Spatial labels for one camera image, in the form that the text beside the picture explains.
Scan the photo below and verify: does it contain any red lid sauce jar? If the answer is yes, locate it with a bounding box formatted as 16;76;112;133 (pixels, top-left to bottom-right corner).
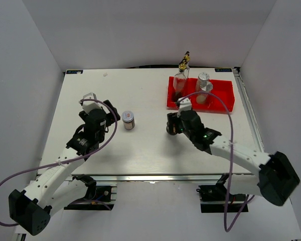
166;121;177;136

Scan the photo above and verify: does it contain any silver lid white shaker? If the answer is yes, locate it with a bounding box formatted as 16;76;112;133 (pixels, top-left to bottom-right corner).
196;81;213;104

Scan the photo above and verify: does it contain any glass bottle with dark sauce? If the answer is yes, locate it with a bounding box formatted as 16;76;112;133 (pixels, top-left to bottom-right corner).
173;63;187;102

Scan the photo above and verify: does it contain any blue label spice shaker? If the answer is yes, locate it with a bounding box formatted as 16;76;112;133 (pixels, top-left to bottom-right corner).
195;72;210;92

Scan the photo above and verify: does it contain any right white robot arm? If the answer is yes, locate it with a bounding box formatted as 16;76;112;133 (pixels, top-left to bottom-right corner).
167;110;300;206

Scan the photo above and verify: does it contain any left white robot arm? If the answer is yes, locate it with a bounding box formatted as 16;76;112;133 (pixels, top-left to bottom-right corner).
9;97;120;235

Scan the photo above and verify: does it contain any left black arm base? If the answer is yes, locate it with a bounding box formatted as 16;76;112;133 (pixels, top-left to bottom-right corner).
64;175;117;211

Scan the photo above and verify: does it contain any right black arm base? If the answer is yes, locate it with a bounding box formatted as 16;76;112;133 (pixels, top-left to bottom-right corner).
196;174;246;204

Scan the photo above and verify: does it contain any small white lid jar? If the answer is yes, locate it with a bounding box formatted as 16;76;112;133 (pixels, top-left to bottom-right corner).
121;110;135;130

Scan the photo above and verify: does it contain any red plastic organizer bin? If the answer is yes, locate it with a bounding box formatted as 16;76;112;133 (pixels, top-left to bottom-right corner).
167;76;235;113

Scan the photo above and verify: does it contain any empty glass oil bottle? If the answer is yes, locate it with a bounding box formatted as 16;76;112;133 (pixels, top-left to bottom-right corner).
183;51;190;78

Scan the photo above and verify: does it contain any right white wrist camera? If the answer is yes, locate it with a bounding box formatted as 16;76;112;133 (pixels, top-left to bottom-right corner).
176;98;192;115

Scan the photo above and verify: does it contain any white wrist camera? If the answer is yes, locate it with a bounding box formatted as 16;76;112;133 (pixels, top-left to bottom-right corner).
176;98;192;115
79;92;102;114

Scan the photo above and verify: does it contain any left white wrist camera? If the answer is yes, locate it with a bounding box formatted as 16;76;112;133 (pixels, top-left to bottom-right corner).
79;92;102;114

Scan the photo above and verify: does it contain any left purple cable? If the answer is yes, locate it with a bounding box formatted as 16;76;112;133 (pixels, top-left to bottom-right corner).
0;99;118;226

